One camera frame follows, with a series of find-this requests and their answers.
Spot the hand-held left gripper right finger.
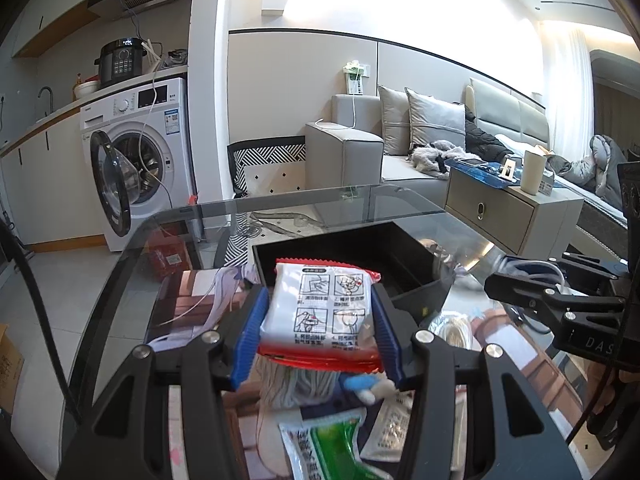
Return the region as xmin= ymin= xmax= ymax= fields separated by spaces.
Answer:
xmin=370 ymin=284 xmax=581 ymax=480

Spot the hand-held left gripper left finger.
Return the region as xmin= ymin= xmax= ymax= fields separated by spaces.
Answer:
xmin=57 ymin=285 xmax=271 ymax=480

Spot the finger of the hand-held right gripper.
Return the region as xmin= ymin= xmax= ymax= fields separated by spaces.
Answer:
xmin=500 ymin=252 xmax=626 ymax=281
xmin=484 ymin=270 xmax=626 ymax=356

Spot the clear bag of white cord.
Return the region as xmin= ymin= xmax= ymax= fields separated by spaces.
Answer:
xmin=427 ymin=310 xmax=488 ymax=351

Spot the grey yarn bundle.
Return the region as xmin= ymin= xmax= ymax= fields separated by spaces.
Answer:
xmin=255 ymin=355 xmax=346 ymax=411

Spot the red and white packet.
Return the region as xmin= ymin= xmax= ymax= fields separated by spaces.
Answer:
xmin=257 ymin=258 xmax=383 ymax=373

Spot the black box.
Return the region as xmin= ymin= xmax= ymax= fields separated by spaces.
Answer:
xmin=251 ymin=222 xmax=451 ymax=316

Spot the green packet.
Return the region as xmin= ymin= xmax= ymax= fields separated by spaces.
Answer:
xmin=279 ymin=407 xmax=401 ymax=480

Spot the printed cartoon mat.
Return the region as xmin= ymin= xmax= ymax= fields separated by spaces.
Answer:
xmin=150 ymin=267 xmax=586 ymax=480

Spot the blue and white plush toy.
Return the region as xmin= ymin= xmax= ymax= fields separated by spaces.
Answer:
xmin=342 ymin=372 xmax=401 ymax=406

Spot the grey down jacket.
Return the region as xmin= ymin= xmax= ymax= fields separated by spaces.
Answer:
xmin=547 ymin=134 xmax=628 ymax=211

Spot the beige bedside cabinet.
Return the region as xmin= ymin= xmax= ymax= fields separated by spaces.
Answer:
xmin=444 ymin=160 xmax=586 ymax=257

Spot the white sachet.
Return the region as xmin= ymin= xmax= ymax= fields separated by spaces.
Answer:
xmin=360 ymin=392 xmax=416 ymax=463

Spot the red box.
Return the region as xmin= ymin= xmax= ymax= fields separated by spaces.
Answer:
xmin=142 ymin=230 xmax=193 ymax=283

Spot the cream cup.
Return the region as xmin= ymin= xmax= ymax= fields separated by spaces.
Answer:
xmin=520 ymin=151 xmax=546 ymax=195

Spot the blue plastic sheet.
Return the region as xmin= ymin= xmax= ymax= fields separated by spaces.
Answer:
xmin=445 ymin=158 xmax=526 ymax=191

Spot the black jacket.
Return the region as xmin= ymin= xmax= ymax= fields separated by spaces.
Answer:
xmin=464 ymin=110 xmax=516 ymax=163

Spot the grey furry cloth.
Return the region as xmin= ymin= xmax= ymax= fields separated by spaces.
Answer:
xmin=407 ymin=140 xmax=468 ymax=180

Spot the black and white patterned chair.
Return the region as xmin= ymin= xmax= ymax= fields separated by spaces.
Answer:
xmin=227 ymin=136 xmax=307 ymax=198

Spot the white curtain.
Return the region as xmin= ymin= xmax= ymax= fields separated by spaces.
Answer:
xmin=542 ymin=22 xmax=596 ymax=153

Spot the grey sofa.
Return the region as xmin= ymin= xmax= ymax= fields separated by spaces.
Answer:
xmin=305 ymin=94 xmax=451 ymax=201

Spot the padded bed headboard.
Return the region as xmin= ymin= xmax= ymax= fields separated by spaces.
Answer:
xmin=462 ymin=77 xmax=551 ymax=153

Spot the grey pillow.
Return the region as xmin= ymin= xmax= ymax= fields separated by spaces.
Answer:
xmin=377 ymin=85 xmax=416 ymax=157
xmin=404 ymin=87 xmax=467 ymax=153

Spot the white washing machine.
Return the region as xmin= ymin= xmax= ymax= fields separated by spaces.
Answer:
xmin=80 ymin=77 xmax=198 ymax=252

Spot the cardboard box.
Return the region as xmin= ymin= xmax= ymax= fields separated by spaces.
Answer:
xmin=0 ymin=322 xmax=26 ymax=416

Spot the white kitchen base cabinet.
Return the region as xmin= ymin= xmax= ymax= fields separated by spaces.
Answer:
xmin=0 ymin=125 xmax=108 ymax=251

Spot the black pressure cooker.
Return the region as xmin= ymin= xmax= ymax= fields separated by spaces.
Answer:
xmin=94 ymin=37 xmax=151 ymax=88

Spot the black cable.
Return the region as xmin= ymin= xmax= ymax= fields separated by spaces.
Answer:
xmin=0 ymin=220 xmax=83 ymax=423

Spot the wall socket charger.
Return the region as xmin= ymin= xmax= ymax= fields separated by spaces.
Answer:
xmin=342 ymin=60 xmax=371 ymax=97

